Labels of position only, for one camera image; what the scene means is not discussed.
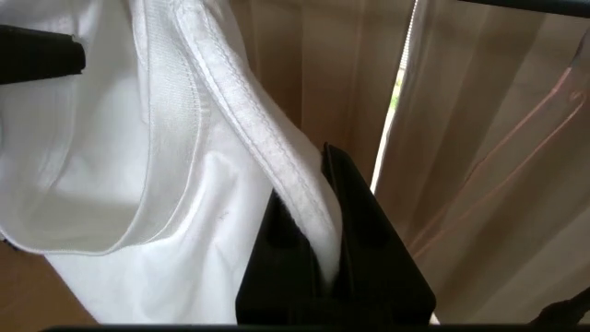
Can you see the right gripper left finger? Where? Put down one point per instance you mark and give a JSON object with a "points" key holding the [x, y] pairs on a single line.
{"points": [[272, 286]]}

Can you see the white printed t-shirt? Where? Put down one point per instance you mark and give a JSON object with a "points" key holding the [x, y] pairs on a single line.
{"points": [[161, 184]]}

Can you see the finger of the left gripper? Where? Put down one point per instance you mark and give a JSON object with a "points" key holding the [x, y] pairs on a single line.
{"points": [[37, 53]]}

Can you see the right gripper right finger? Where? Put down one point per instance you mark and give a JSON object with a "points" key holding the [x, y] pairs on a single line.
{"points": [[382, 267]]}

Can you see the black clothes rack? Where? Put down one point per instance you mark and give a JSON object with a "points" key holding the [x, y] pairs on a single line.
{"points": [[530, 5]]}

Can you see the pink clothes hanger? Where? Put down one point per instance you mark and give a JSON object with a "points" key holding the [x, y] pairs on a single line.
{"points": [[507, 152]]}

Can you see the beige curtain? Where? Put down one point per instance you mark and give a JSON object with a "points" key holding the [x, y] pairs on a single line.
{"points": [[461, 115]]}

